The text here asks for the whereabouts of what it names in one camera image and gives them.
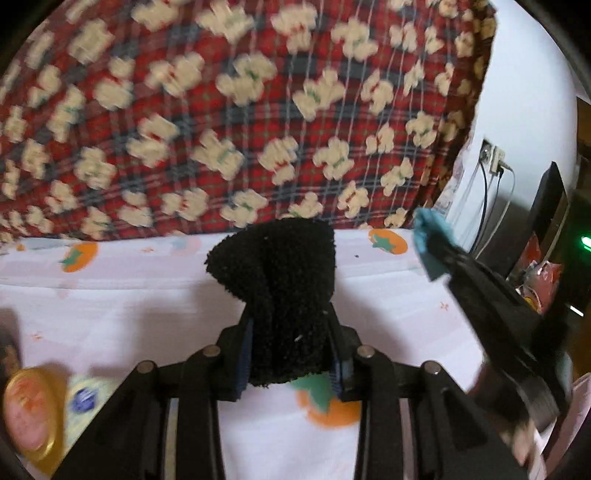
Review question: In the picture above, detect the red plaid bear-print blanket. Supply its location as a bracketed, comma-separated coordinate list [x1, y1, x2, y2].
[0, 0, 498, 246]

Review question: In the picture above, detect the white persimmon-print table cloth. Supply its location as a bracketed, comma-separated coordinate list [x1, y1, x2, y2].
[0, 225, 591, 480]

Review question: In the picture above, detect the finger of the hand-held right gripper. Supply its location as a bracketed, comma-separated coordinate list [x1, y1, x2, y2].
[412, 208, 502, 319]

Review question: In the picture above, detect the black television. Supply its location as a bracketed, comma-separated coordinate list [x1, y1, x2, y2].
[505, 161, 573, 289]

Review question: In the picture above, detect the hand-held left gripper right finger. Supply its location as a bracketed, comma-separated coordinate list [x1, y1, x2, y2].
[327, 302, 532, 480]

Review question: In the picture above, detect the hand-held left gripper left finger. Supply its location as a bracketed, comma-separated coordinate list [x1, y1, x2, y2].
[53, 318, 256, 480]

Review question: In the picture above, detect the gold tin with pink lid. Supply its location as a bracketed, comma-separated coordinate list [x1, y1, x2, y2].
[2, 367, 69, 477]

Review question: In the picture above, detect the pale yellow soft packet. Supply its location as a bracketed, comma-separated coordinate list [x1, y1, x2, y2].
[64, 373, 122, 455]

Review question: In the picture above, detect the black power cable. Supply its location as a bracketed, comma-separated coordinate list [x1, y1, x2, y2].
[470, 159, 491, 252]

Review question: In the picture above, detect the black fuzzy sock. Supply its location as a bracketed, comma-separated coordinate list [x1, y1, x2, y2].
[204, 218, 339, 388]

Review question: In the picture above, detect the red snack packet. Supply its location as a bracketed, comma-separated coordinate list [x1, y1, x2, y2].
[518, 233, 563, 315]

